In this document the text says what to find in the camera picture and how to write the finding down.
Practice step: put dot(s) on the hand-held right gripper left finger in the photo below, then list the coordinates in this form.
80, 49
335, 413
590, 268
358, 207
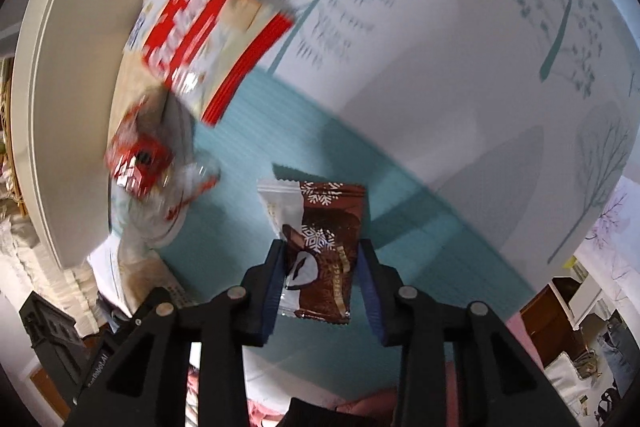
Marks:
272, 287

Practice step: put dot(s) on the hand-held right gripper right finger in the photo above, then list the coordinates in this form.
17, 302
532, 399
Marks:
370, 292

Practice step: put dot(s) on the brown chocolate snack packet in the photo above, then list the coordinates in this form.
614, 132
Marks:
325, 227

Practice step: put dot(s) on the white plastic storage box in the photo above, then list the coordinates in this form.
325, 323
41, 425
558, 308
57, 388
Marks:
65, 107

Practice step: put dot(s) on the lace covered cabinet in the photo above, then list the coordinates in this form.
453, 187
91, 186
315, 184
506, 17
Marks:
45, 277

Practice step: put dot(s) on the person's leg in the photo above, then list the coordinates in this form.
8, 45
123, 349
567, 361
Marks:
315, 414

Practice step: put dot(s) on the pink blanket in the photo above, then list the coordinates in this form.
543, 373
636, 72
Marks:
522, 337

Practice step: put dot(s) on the brown wooden cabinet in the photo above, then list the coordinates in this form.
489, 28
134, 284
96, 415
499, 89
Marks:
545, 322

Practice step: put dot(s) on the crumpled red white snack packet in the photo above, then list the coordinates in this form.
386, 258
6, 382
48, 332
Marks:
140, 157

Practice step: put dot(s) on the tree print tablecloth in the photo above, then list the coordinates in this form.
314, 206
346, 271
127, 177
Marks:
450, 82

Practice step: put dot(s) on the floral curtain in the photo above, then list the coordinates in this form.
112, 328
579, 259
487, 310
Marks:
607, 227

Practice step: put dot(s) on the red white striped snack packet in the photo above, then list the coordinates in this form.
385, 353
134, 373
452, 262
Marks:
200, 37

